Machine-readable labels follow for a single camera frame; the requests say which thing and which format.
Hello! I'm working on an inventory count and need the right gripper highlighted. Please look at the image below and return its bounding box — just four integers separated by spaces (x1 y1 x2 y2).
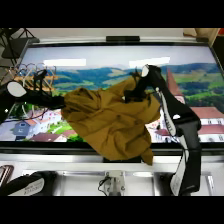
123 79 150 104

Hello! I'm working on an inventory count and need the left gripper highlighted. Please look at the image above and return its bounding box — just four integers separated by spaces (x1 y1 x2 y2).
44 93 68 110

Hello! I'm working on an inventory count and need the mustard yellow shirt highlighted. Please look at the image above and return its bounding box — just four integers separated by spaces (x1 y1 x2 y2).
60 74 162 166

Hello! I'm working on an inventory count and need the black tripod stand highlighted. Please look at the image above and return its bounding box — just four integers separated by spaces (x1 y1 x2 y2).
0 27 41 62

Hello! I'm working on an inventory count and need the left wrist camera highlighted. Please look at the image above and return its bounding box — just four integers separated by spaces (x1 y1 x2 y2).
32 68 50 94

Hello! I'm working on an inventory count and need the silver frame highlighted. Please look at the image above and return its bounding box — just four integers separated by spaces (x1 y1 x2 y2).
0 145 224 197

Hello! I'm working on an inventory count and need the black cable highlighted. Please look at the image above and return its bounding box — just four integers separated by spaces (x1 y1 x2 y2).
97 175 112 197

